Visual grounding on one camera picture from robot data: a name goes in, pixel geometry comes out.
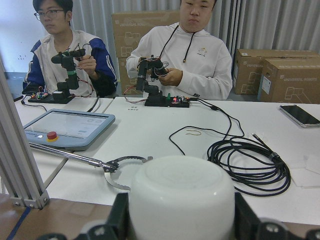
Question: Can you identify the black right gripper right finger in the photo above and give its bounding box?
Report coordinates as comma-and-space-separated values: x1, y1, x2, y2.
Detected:
234, 192, 260, 233

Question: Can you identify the aluminium frame post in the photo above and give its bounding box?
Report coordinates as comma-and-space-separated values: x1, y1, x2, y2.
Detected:
0, 66, 49, 209

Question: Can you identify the cardboard box behind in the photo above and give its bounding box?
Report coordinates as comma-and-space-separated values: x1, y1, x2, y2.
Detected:
233, 49, 320, 95

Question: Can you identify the blue teach pendant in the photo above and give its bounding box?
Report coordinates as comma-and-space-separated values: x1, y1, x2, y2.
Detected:
23, 109, 116, 150

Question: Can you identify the yellow rubber band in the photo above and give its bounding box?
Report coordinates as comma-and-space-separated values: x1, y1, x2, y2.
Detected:
185, 129, 202, 136

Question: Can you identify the person in white hoodie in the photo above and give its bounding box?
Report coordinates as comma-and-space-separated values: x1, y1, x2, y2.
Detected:
126, 0, 233, 100

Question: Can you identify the person in blue jacket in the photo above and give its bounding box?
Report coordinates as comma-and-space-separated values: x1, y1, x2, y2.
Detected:
22, 0, 117, 98

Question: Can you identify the coiled black cable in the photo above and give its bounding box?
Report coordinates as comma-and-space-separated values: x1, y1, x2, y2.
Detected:
206, 133, 292, 198

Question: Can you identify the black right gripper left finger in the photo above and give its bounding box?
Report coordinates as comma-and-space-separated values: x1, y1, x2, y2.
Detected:
106, 193, 129, 234

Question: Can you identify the white plastic cup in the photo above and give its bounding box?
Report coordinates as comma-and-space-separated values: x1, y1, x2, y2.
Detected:
128, 156, 235, 240

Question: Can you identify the cardboard box front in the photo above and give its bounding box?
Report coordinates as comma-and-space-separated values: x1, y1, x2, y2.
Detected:
257, 57, 320, 104

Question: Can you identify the cardboard box tall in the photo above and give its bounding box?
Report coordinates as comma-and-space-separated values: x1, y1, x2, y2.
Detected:
112, 10, 180, 95

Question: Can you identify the metal reacher grabber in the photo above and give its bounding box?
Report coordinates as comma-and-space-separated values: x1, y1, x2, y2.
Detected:
29, 142, 153, 191

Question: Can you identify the smartphone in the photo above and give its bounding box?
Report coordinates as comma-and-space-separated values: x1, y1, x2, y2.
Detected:
279, 104, 320, 128

